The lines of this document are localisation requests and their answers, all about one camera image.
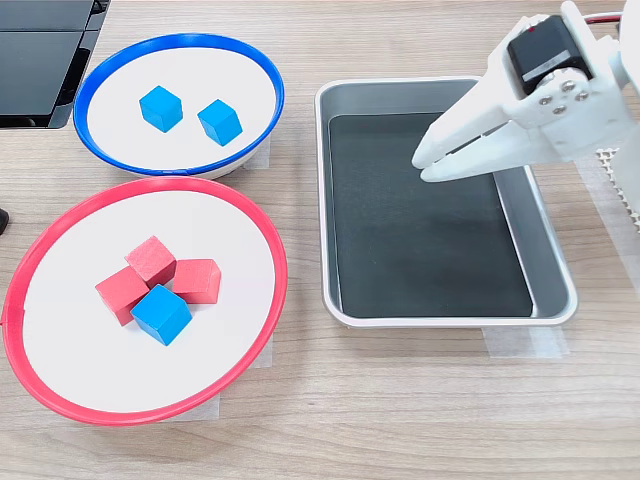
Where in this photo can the blue cube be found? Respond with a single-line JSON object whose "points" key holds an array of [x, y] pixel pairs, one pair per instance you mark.
{"points": [[161, 108], [220, 122], [161, 315]]}

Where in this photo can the clear tape strip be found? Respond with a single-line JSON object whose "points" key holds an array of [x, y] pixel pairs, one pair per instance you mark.
{"points": [[525, 344], [264, 356], [200, 410], [262, 155], [600, 215]]}

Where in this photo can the black tray mat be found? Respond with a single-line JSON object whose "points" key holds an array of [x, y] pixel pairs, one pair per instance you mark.
{"points": [[425, 250]]}

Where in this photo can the steel tray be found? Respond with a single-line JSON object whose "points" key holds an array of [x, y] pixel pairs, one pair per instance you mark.
{"points": [[552, 280]]}

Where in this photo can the red cube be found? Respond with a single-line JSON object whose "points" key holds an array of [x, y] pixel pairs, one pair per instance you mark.
{"points": [[150, 257], [199, 281], [119, 295]]}

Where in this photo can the blue-rimmed white plate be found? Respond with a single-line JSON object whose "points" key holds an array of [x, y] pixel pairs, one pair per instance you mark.
{"points": [[125, 145]]}

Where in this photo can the black glossy device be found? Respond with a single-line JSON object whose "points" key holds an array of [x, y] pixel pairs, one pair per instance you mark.
{"points": [[35, 75]]}

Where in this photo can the red-rimmed white plate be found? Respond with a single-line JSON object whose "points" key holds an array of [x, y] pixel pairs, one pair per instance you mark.
{"points": [[100, 370]]}

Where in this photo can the small black object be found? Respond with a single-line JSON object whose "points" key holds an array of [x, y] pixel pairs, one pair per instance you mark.
{"points": [[3, 222]]}

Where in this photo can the pale perforated base plate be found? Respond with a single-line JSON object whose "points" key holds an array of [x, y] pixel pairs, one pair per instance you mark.
{"points": [[625, 190]]}

